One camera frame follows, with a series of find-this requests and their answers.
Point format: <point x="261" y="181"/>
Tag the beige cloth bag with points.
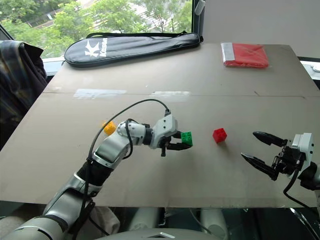
<point x="105" y="221"/>

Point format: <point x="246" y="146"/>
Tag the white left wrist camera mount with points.
<point x="166" y="128"/>

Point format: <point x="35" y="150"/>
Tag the white device with round button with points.
<point x="313" y="68"/>

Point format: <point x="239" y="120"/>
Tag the black racket bag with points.
<point x="130" y="48"/>

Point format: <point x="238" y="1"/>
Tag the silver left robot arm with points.
<point x="112" y="147"/>

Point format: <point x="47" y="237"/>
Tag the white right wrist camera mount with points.
<point x="305" y="143"/>

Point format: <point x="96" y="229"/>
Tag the grey robot torso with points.
<point x="160" y="235"/>

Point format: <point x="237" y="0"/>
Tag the green toy brick cube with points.
<point x="187" y="139"/>

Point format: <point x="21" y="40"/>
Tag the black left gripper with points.
<point x="165" y="144"/>

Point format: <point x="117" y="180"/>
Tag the clear tape strip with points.
<point x="170" y="93"/>
<point x="98" y="93"/>

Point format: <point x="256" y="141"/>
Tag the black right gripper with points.
<point x="290" y="160"/>

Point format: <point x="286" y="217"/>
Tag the dark plaid jacket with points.
<point x="17" y="82"/>

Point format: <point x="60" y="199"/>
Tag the red toy brick cube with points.
<point x="219" y="135"/>

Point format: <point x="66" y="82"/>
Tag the red packet with grey strip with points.
<point x="248" y="55"/>

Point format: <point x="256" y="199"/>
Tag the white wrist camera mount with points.
<point x="166" y="128"/>
<point x="305" y="143"/>

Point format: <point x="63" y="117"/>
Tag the dark window frame post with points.
<point x="196" y="20"/>

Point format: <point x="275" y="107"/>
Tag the yellow toy brick cube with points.
<point x="110" y="128"/>

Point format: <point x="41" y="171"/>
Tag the white rounded cylinder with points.
<point x="143" y="220"/>
<point x="213" y="222"/>

